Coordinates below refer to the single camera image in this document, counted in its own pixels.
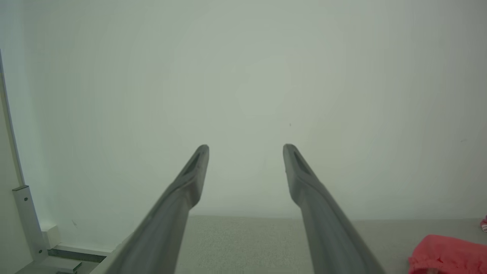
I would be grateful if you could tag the small white corner block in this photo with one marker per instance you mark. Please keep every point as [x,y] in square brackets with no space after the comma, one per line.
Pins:
[52,236]

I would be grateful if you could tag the red basketball jersey white sleeves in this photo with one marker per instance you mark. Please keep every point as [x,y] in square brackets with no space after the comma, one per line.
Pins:
[484,223]

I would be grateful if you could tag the white partition panel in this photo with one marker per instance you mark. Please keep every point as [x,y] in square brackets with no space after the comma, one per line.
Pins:
[7,190]

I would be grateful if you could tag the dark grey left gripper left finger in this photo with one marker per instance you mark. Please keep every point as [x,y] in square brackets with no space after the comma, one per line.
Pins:
[167,228]

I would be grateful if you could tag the grey fabric sofa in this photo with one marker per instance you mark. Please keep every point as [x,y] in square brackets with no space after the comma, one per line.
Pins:
[243,247]

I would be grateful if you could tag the metal corner bracket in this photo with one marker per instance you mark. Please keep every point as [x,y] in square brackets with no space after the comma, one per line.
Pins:
[30,224]

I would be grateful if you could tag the grey metal panel foot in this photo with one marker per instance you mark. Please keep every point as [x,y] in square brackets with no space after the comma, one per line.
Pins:
[61,262]

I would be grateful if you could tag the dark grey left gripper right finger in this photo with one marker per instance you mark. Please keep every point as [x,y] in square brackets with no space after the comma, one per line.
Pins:
[327,228]

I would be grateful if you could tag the red shorts white stripe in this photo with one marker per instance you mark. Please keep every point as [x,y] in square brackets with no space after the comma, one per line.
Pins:
[449,255]

